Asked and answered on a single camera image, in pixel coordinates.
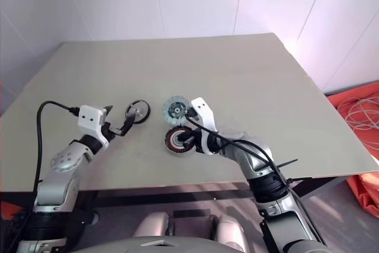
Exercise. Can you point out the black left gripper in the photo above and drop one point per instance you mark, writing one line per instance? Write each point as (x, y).
(110, 131)

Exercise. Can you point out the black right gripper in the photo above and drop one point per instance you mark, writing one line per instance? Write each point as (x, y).
(195, 141)

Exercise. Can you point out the grey motor housing copper windings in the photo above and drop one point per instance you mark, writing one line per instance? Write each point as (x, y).
(171, 144)

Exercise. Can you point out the grey ribbed motor lid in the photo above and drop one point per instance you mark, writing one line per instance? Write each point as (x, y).
(174, 110)

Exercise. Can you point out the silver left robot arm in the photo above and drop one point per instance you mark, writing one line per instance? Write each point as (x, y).
(63, 159)

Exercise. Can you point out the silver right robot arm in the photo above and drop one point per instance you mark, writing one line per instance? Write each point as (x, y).
(251, 158)

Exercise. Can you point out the beige rounded shape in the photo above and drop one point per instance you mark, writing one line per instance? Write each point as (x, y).
(232, 229)
(151, 226)

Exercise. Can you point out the black zip tie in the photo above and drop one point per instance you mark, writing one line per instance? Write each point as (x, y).
(299, 179)
(288, 164)

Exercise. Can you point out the grey robot torso edge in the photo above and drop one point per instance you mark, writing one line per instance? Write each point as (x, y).
(177, 247)

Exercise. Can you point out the red cloth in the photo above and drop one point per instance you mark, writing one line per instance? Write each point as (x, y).
(4, 208)

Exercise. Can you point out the orange fabric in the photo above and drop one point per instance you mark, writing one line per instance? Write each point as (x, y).
(340, 102)

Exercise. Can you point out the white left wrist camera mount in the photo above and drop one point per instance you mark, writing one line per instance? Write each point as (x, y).
(89, 118)

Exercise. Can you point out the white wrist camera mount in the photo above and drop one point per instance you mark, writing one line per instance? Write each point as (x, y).
(89, 118)
(204, 110)

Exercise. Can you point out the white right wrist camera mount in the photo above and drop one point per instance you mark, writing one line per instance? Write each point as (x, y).
(204, 110)

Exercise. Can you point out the black table frame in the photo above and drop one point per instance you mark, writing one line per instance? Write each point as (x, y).
(177, 195)

